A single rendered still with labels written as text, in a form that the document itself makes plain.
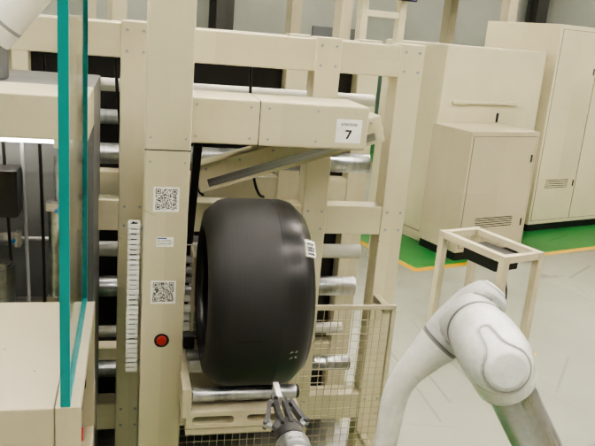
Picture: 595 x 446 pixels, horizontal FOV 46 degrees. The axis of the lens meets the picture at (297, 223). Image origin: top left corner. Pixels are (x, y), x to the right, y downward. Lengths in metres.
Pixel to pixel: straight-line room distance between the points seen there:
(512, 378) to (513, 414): 0.14
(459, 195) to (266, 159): 4.43
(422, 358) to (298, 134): 1.01
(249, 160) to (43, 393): 1.25
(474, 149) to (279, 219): 4.73
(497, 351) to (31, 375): 0.96
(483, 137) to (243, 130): 4.63
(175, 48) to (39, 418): 1.05
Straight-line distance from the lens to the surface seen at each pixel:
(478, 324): 1.49
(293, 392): 2.31
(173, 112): 2.05
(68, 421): 1.51
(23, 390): 1.57
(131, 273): 2.17
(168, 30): 2.03
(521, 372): 1.46
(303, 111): 2.37
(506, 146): 7.01
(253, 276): 2.00
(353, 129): 2.42
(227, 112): 2.33
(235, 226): 2.07
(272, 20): 12.48
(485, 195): 6.97
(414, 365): 1.67
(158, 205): 2.10
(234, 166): 2.50
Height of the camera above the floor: 2.02
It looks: 15 degrees down
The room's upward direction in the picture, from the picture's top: 5 degrees clockwise
